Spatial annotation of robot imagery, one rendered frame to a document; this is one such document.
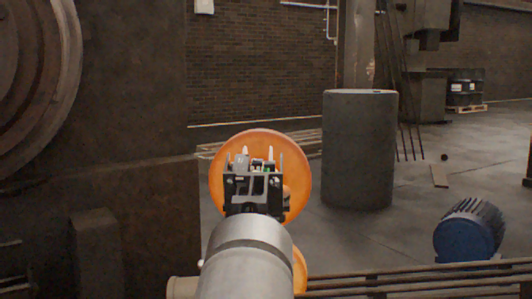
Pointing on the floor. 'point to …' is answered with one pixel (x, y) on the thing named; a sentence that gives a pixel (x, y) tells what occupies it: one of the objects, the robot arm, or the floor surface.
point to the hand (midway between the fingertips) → (260, 168)
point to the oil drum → (359, 148)
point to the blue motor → (469, 233)
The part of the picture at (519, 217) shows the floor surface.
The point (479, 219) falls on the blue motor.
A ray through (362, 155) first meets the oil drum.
